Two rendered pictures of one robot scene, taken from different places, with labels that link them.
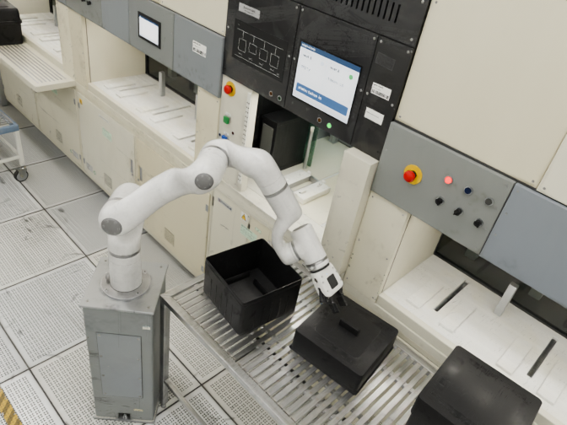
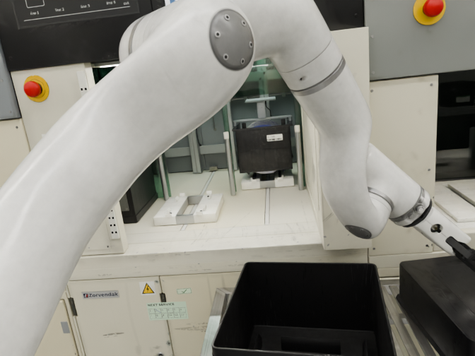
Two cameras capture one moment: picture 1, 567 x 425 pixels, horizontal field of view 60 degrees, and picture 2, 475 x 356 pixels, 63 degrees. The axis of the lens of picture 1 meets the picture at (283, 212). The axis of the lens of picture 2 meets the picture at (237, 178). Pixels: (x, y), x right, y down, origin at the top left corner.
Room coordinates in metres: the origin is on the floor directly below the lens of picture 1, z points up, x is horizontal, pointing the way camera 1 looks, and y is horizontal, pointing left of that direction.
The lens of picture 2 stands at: (0.93, 0.48, 1.34)
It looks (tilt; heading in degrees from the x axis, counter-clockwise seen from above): 16 degrees down; 328
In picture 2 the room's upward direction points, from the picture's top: 6 degrees counter-clockwise
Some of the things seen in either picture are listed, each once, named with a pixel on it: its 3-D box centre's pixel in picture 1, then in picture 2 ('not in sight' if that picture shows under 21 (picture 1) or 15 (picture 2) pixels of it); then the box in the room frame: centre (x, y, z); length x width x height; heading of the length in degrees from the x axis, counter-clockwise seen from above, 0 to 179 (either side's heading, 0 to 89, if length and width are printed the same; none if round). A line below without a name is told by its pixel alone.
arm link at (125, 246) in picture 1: (126, 217); not in sight; (1.39, 0.56, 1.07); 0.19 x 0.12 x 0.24; 1
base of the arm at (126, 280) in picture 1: (125, 266); not in sight; (1.35, 0.56, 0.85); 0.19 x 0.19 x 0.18
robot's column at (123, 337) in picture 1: (129, 344); not in sight; (1.35, 0.56, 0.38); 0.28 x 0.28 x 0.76; 6
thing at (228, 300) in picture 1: (251, 283); (307, 340); (1.39, 0.07, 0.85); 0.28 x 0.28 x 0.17; 43
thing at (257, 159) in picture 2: not in sight; (264, 137); (2.20, -0.48, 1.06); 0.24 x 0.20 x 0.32; 51
